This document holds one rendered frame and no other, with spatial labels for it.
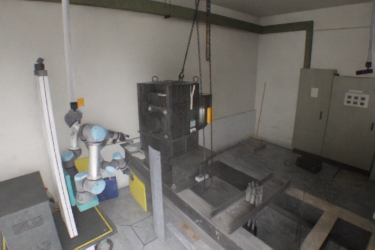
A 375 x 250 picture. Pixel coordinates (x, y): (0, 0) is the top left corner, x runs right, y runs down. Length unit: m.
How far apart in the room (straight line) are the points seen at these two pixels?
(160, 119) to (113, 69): 1.24
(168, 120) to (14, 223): 1.40
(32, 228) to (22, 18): 2.00
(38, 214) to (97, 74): 1.70
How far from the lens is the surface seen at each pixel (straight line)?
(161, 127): 1.83
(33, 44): 2.64
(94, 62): 2.76
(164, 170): 2.19
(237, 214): 1.74
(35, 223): 1.91
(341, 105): 4.12
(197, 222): 1.94
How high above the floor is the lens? 1.80
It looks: 13 degrees down
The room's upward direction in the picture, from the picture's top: straight up
